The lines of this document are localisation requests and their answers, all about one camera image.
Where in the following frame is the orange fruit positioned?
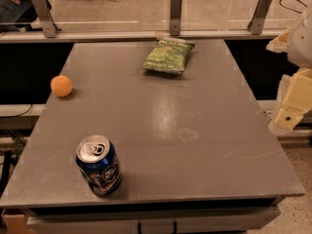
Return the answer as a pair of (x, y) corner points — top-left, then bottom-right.
(51, 75), (73, 98)

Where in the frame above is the right metal rail bracket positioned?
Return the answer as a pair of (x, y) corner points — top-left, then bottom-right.
(248, 0), (273, 35)

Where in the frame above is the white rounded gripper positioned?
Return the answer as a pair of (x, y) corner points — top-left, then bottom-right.
(266, 4), (312, 136)

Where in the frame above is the metal rail bracket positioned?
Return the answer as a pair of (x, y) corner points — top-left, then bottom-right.
(170, 0), (182, 36)
(31, 0), (59, 38)
(248, 0), (273, 35)

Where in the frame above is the left metal rail bracket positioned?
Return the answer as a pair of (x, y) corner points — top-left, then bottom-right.
(31, 0), (59, 38)

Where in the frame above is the metal guard rail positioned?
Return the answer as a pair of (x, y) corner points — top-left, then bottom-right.
(0, 29), (283, 43)

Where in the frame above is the cardboard box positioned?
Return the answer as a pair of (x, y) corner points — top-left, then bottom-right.
(2, 210), (33, 234)

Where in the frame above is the green chip bag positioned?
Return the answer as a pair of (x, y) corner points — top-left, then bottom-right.
(140, 38), (195, 74)

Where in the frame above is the blue pepsi can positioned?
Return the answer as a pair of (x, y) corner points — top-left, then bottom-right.
(76, 135), (121, 196)

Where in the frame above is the middle metal rail bracket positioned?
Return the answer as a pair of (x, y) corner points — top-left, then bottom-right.
(170, 0), (182, 36)

